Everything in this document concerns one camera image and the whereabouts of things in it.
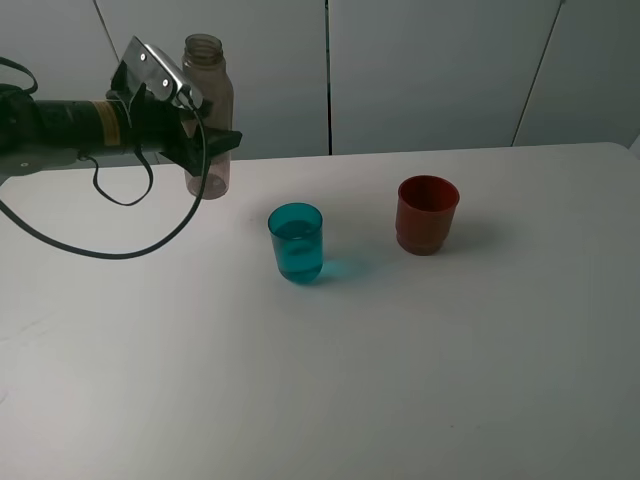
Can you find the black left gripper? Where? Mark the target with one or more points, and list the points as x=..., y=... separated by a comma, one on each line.
x=160, y=127

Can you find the clear plastic water bottle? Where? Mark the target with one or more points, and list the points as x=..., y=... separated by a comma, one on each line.
x=204, y=64

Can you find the teal translucent plastic cup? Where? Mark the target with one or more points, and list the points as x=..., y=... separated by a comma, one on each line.
x=297, y=239

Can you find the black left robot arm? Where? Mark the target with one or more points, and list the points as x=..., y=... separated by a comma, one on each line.
x=39, y=135

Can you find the red plastic cup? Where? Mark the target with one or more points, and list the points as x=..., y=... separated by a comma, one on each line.
x=425, y=210

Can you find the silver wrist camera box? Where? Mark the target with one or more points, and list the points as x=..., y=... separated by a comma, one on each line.
x=146, y=64

